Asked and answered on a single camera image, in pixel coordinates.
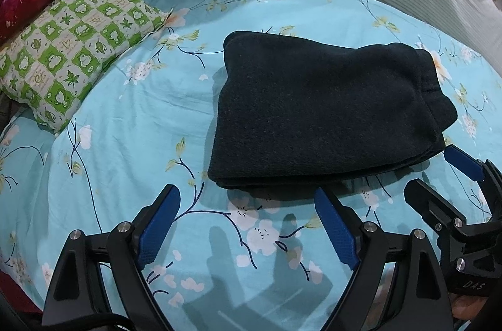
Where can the blue floral bedsheet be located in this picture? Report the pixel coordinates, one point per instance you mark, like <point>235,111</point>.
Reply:
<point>129,143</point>

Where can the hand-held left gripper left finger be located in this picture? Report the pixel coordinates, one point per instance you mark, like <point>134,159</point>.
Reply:
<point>157,233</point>

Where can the green checkered pillow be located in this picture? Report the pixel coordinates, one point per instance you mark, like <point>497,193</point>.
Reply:
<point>74,53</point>

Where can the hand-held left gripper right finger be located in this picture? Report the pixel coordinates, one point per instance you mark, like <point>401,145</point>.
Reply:
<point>337,229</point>

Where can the black pants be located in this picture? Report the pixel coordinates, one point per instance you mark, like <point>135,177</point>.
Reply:
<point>321,107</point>

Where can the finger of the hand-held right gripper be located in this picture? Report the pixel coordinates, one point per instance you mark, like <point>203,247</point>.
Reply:
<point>431,203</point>
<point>464,162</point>

